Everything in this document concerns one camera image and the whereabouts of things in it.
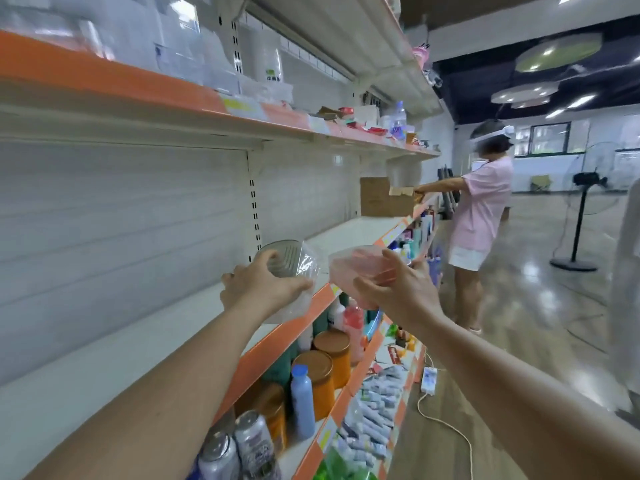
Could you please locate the person's right hand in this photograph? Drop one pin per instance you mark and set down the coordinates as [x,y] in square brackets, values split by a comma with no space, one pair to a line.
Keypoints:
[405,293]

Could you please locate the person's left hand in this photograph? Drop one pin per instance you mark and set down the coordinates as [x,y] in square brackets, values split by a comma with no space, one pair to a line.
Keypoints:
[255,287]

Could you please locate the grey soap dish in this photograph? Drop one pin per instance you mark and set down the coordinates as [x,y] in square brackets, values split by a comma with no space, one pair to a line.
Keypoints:
[290,257]

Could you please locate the pink soap dish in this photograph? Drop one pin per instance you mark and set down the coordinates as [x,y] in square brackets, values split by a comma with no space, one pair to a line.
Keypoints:
[355,263]

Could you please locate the orange metal store shelving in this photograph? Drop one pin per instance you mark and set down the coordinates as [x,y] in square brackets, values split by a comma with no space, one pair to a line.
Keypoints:
[100,83]

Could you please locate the person's left forearm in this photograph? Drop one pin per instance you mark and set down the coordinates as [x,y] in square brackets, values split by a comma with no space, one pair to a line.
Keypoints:
[150,415]

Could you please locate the person's right forearm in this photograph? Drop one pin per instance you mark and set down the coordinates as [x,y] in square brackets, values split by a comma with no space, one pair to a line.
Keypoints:
[520,405]

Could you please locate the brown cardboard box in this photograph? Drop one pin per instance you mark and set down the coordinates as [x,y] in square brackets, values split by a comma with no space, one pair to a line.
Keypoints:
[385,197]

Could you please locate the row of assorted bottles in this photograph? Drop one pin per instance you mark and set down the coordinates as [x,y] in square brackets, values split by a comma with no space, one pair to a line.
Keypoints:
[415,245]

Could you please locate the pink plastic bottle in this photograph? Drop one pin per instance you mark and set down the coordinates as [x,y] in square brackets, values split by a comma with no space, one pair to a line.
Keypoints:
[354,330]

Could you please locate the brown can orange lid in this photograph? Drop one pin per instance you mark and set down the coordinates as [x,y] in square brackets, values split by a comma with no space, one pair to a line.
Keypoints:
[318,383]
[268,415]
[333,353]

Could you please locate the blue plastic bottle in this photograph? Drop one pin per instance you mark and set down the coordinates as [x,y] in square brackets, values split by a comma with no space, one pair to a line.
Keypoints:
[303,405]

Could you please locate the clear bottle blue cap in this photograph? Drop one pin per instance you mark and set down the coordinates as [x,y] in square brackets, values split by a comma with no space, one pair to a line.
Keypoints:
[398,123]

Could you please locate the small white carton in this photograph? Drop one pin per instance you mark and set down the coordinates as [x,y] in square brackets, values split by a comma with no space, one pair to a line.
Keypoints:
[367,115]

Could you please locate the black standing fan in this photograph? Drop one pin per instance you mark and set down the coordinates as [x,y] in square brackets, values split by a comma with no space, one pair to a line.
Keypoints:
[579,225]

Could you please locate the dark framed window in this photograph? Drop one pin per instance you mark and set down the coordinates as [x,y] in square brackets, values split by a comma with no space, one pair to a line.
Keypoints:
[549,139]

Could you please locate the clear plastic bag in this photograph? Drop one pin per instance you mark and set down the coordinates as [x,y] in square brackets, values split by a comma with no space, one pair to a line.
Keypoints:
[222,65]

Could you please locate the wrapped cup stack green label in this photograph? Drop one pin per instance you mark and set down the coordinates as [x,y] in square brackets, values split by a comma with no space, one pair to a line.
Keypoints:
[268,57]

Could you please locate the round ceiling light panel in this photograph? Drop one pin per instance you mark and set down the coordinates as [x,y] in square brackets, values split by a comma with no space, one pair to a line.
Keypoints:
[558,53]
[525,93]

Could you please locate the pink plastic item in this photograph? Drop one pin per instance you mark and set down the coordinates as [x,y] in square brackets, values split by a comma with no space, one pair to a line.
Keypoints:
[421,58]

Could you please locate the ceiling light strip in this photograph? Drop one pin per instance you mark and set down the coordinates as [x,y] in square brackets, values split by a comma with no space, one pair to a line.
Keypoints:
[582,100]

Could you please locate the clear acrylic tray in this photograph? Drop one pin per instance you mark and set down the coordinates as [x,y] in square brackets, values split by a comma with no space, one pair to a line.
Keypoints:
[50,30]

